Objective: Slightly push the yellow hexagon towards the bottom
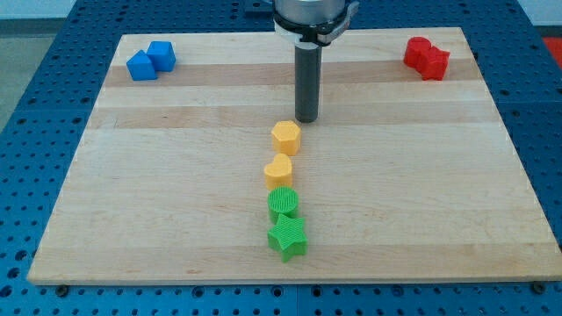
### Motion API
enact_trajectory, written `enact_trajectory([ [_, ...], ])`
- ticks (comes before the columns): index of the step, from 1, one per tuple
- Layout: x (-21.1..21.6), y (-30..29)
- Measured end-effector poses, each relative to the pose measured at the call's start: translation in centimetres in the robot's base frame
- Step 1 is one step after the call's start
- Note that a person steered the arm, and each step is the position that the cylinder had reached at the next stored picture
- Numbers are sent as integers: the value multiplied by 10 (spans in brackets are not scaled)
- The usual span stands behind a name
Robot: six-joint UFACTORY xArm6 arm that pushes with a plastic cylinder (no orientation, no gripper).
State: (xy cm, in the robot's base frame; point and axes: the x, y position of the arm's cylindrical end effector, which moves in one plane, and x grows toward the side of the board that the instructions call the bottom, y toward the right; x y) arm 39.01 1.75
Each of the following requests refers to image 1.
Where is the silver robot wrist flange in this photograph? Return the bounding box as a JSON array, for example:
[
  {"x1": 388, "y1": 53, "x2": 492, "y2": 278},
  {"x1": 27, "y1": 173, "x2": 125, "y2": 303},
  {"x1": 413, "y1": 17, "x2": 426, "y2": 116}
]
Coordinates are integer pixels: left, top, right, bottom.
[{"x1": 273, "y1": 0, "x2": 359, "y2": 49}]

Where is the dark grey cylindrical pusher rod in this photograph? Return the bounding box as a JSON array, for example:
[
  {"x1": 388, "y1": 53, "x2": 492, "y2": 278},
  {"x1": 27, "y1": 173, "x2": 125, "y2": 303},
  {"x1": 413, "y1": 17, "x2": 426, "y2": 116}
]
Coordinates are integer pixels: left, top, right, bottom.
[{"x1": 295, "y1": 47, "x2": 321, "y2": 123}]

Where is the yellow heart block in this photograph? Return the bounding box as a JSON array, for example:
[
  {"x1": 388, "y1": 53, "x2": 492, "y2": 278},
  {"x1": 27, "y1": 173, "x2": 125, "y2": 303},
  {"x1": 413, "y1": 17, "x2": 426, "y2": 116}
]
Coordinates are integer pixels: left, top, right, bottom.
[{"x1": 263, "y1": 154, "x2": 292, "y2": 190}]

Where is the wooden board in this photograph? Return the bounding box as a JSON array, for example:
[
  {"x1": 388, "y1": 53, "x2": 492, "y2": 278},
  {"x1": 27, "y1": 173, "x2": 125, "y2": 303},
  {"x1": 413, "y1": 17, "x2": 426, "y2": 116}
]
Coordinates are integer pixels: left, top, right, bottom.
[{"x1": 27, "y1": 27, "x2": 561, "y2": 285}]

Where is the yellow hexagon block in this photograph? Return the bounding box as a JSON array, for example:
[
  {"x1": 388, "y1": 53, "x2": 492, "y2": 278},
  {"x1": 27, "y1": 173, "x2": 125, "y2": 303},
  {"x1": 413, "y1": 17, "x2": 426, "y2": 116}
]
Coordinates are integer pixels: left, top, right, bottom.
[{"x1": 270, "y1": 120, "x2": 301, "y2": 156}]

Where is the blue triangular block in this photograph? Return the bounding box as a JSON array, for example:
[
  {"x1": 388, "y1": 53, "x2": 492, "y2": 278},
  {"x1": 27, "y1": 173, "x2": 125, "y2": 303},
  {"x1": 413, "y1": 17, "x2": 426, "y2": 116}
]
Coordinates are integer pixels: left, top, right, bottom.
[{"x1": 126, "y1": 50, "x2": 157, "y2": 81}]

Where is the green star block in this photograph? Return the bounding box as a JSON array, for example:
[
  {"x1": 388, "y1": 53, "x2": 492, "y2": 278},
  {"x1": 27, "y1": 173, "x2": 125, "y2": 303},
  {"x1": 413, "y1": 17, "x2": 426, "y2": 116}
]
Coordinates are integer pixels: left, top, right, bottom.
[{"x1": 267, "y1": 214, "x2": 308, "y2": 262}]

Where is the green cylinder block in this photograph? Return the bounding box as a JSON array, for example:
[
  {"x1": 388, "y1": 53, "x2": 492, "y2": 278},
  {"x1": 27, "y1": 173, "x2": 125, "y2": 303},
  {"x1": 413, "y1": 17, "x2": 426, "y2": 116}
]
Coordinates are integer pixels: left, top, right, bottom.
[{"x1": 267, "y1": 186, "x2": 299, "y2": 224}]

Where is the red cylinder block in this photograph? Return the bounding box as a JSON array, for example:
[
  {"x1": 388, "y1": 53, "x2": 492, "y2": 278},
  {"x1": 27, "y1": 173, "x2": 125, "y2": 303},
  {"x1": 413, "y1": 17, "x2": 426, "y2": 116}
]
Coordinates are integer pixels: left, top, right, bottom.
[{"x1": 403, "y1": 36, "x2": 432, "y2": 68}]

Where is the red star block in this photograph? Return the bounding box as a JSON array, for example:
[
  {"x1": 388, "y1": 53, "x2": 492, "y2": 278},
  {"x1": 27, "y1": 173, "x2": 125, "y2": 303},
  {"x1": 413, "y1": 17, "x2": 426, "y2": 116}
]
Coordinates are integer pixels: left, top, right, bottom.
[{"x1": 415, "y1": 47, "x2": 450, "y2": 81}]

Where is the blue cube block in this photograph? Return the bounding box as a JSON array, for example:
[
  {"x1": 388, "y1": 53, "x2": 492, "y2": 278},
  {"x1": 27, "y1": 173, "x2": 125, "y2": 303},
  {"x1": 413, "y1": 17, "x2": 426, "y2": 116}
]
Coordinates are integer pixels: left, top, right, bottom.
[{"x1": 147, "y1": 41, "x2": 176, "y2": 72}]

